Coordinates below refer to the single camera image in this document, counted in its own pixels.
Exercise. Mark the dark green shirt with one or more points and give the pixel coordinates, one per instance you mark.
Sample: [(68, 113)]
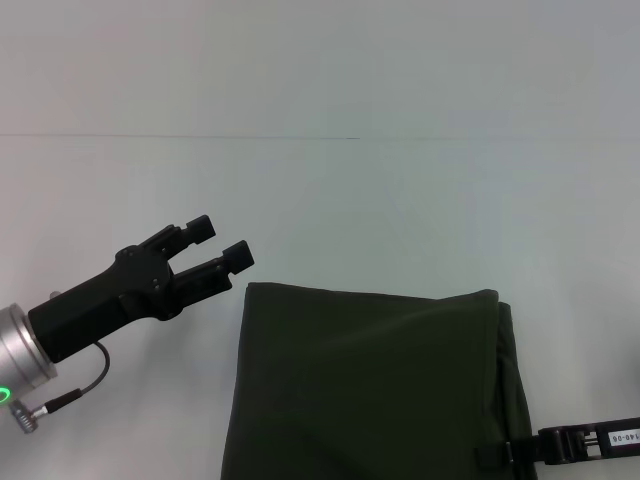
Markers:
[(350, 390)]

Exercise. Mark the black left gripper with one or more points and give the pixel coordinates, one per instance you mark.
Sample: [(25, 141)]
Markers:
[(100, 305)]

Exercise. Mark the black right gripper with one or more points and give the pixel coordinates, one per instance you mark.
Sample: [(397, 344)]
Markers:
[(590, 442)]

